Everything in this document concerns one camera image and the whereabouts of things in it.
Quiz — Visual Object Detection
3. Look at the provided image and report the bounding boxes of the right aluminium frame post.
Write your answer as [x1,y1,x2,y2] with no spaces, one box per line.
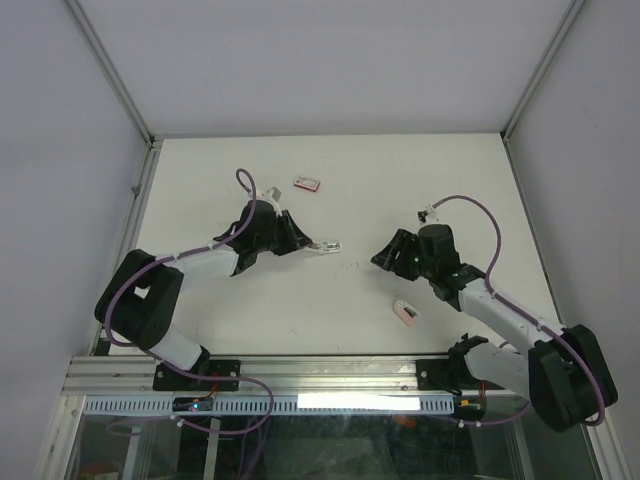
[501,0,589,145]

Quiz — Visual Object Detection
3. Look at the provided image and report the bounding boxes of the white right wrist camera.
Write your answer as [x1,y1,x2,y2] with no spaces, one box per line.
[417,204,440,225]

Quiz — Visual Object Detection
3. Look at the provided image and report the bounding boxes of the red white staple box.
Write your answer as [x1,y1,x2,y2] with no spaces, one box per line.
[293,176,321,192]

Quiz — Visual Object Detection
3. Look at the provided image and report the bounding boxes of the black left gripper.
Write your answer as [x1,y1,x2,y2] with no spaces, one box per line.
[256,210,312,257]

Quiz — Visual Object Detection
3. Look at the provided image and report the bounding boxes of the aluminium frame post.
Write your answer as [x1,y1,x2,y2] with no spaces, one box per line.
[501,0,589,145]
[61,0,155,148]

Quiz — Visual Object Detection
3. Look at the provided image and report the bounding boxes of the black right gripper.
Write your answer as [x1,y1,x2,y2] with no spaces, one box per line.
[370,228,436,281]

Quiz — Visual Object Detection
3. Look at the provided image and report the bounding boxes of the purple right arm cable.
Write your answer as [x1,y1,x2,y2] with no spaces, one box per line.
[432,194,612,426]

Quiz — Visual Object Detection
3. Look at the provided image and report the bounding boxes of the left aluminium frame post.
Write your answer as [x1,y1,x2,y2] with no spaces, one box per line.
[61,0,155,148]

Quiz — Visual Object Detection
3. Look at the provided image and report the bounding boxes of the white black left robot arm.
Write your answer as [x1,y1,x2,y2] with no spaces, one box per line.
[94,200,313,389]

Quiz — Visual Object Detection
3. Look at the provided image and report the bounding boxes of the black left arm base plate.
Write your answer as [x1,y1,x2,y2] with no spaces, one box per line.
[152,358,241,393]

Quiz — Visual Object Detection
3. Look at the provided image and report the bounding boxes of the white slotted cable duct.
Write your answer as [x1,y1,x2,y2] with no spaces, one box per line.
[84,393,454,416]

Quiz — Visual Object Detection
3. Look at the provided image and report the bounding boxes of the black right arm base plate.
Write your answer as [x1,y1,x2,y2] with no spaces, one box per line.
[415,358,455,393]

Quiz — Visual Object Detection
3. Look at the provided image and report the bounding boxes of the white stapler magazine part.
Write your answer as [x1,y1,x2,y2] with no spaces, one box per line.
[307,241,342,255]

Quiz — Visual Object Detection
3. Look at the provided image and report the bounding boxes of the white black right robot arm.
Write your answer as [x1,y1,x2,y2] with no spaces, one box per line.
[371,224,618,432]

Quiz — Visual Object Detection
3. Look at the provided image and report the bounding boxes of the aluminium mounting rail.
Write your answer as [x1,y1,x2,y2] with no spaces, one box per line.
[64,355,531,396]

